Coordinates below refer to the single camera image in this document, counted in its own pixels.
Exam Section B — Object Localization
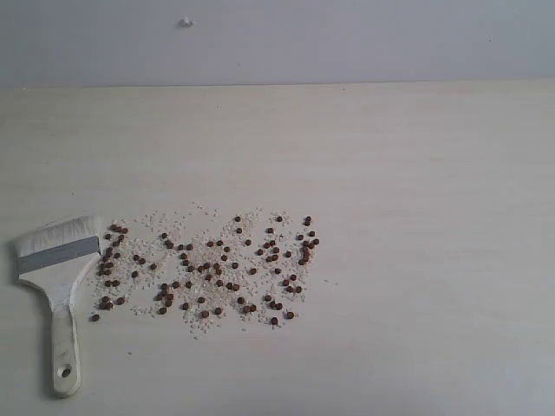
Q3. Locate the white paint brush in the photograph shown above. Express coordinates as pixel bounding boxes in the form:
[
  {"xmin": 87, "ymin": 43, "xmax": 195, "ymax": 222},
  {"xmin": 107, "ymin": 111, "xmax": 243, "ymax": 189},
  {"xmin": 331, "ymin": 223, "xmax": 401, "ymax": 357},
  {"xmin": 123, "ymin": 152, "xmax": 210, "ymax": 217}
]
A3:
[{"xmin": 14, "ymin": 216, "xmax": 101, "ymax": 398}]

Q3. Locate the beans and rice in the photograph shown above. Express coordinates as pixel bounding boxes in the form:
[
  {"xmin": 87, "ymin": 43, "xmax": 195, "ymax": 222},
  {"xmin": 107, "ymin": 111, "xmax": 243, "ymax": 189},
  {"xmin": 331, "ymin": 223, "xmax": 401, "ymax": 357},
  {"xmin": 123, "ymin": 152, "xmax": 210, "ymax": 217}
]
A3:
[{"xmin": 82, "ymin": 203, "xmax": 340, "ymax": 338}]

